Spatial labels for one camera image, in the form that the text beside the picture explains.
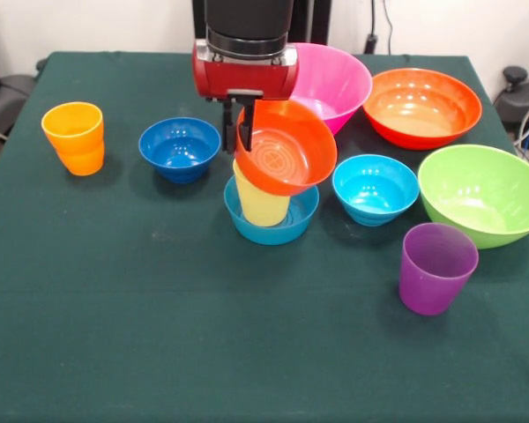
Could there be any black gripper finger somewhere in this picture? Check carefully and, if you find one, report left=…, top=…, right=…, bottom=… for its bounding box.
left=221, top=99, right=239, bottom=155
left=239, top=101, right=257, bottom=153

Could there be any dark green table cloth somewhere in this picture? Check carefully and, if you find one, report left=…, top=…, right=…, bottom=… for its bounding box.
left=0, top=51, right=529, bottom=423

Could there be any black wall cable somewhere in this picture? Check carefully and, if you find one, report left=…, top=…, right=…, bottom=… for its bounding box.
left=364, top=0, right=394, bottom=56

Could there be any small orange bowl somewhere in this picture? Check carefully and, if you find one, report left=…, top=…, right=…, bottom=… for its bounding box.
left=235, top=99, right=339, bottom=197

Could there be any small cyan bowl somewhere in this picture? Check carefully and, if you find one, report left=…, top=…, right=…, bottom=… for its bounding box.
left=332, top=153, right=421, bottom=227

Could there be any large lime green bowl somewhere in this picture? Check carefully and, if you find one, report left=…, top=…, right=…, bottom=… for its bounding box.
left=417, top=144, right=529, bottom=250

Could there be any yellow plastic cup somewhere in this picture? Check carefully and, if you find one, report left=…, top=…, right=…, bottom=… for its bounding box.
left=232, top=158, right=292, bottom=228

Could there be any orange plastic cup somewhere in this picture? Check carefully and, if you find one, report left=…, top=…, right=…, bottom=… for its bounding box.
left=41, top=101, right=106, bottom=177

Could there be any purple plastic cup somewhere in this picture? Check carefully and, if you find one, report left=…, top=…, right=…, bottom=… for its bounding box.
left=399, top=222, right=481, bottom=317

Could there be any medium blue bowl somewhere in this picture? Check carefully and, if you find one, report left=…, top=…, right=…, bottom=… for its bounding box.
left=223, top=174, right=321, bottom=247

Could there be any small dark blue bowl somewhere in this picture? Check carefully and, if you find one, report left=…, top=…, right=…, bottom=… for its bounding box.
left=138, top=116, right=222, bottom=185

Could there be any large pink bowl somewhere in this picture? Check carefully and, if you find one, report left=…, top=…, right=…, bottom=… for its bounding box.
left=289, top=42, right=374, bottom=137

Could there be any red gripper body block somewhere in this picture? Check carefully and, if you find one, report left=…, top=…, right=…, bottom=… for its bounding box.
left=190, top=38, right=301, bottom=103

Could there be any large red-orange bowl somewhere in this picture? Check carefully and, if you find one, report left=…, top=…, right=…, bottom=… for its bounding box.
left=361, top=67, right=483, bottom=152

